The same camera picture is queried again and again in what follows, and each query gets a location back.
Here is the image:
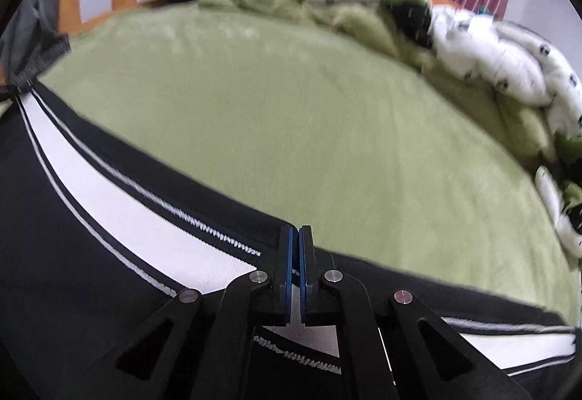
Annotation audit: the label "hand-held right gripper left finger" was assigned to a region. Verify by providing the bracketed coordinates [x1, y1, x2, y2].
[55, 225, 299, 400]

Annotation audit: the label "white printed quilt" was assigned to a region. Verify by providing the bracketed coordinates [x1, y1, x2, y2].
[257, 0, 582, 257]

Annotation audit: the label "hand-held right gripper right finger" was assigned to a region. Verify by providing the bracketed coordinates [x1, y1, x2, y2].
[299, 225, 534, 400]

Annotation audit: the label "black pants with white stripes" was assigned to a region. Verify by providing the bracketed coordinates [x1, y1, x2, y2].
[0, 79, 579, 400]

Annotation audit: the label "grey cloth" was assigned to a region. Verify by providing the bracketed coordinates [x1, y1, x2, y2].
[0, 0, 72, 101]

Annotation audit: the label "green fleece blanket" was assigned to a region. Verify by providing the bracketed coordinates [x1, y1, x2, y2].
[0, 0, 574, 323]

